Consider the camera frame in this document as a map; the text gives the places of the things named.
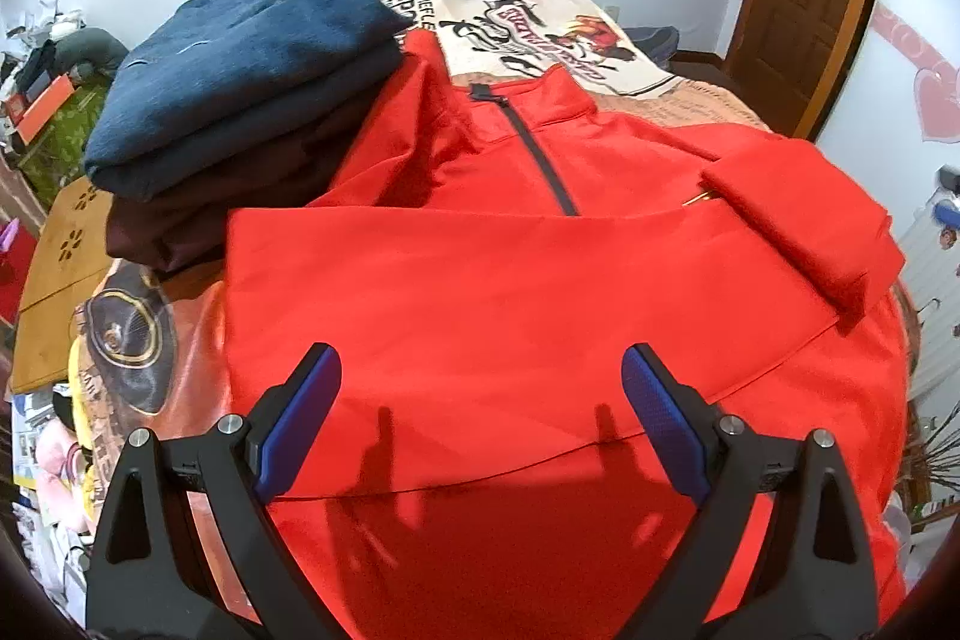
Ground grey pillow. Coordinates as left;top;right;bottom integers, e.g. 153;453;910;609
49;26;130;82

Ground white paper clutter pile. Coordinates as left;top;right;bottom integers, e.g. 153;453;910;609
6;0;85;43

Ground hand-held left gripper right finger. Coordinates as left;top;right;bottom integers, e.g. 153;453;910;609
621;344;880;640

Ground green cloth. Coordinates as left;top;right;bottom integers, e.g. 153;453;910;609
19;77;113;191

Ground dried twig bundle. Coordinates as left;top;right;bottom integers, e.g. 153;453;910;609
898;413;960;515

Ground printed blanket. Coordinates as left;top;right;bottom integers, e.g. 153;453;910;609
66;0;927;611

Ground folded dark maroon garment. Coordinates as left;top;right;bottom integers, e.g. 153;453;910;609
105;85;376;275

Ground folded blue garment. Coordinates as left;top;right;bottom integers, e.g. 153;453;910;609
84;0;415;202

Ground pink heart wall decoration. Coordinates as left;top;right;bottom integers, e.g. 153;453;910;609
870;0;960;146

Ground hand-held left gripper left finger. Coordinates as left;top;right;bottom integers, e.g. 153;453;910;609
85;342;353;640

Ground red jacket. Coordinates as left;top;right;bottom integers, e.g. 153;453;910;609
223;29;912;640

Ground pile of assorted toys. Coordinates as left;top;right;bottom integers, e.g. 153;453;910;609
11;385;102;581

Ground dark blue bag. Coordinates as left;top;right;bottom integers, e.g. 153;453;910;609
626;25;680;68

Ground orange box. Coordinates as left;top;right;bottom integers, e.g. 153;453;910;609
16;74;76;145

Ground wooden table with flower cutouts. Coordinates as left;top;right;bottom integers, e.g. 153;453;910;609
7;175;117;397

